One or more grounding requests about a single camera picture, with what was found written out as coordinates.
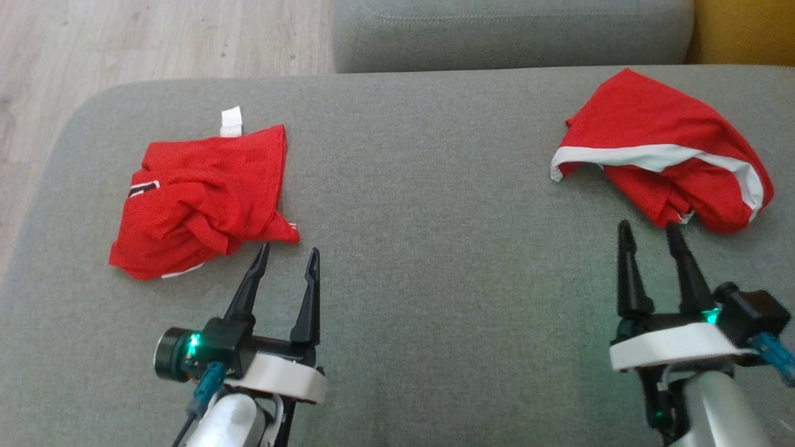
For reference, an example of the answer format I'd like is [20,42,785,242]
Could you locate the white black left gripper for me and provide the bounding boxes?
[224,242,328,447]

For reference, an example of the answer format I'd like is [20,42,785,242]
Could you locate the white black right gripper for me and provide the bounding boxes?
[609,220,760,445]

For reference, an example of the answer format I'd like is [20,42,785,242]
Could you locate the red jersey with black lettering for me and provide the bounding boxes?
[109,107,301,281]

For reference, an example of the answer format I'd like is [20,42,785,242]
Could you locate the red shorts with white band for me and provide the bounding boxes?
[550,68,775,235]

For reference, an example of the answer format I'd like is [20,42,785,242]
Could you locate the grey fabric sofa seat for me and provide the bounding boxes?
[0,65,795,447]

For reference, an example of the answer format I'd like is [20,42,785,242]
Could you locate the yellow cushion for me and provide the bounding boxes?
[686,0,795,66]

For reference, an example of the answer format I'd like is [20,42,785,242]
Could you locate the grey fabric sofa cushion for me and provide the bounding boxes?
[332,0,695,74]

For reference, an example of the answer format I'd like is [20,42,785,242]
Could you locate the black cable blue plug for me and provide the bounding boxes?
[171,362,228,447]
[748,332,795,387]

